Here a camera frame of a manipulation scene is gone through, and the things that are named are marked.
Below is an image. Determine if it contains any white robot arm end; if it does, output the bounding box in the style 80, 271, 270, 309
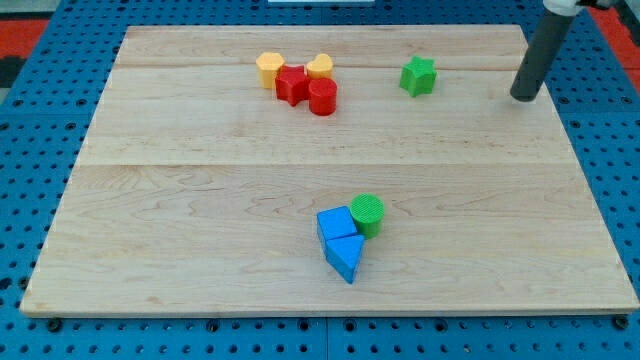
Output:
543, 0, 617, 17

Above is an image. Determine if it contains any red star block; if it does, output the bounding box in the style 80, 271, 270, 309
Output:
275, 65, 310, 107

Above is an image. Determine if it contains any green star block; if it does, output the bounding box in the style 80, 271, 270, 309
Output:
399, 56, 437, 97

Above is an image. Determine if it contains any blue cube block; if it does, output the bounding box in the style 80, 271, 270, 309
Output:
316, 206, 357, 247

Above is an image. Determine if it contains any green cylinder block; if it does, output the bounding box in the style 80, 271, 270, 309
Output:
349, 193, 385, 239

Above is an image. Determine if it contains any blue triangle block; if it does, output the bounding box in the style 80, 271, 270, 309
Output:
325, 234, 366, 284

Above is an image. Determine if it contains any red cylinder block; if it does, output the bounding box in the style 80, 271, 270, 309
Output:
308, 78, 338, 116

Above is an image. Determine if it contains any wooden board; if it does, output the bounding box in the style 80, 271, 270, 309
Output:
20, 25, 639, 318

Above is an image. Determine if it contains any yellow heart block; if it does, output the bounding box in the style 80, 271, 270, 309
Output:
306, 53, 334, 79

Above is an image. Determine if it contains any yellow hexagon block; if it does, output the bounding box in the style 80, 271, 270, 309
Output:
255, 52, 285, 89

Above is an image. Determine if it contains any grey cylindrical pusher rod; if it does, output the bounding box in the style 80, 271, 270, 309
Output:
510, 3, 580, 102

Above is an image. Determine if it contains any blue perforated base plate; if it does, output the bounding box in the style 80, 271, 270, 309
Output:
1, 0, 639, 359

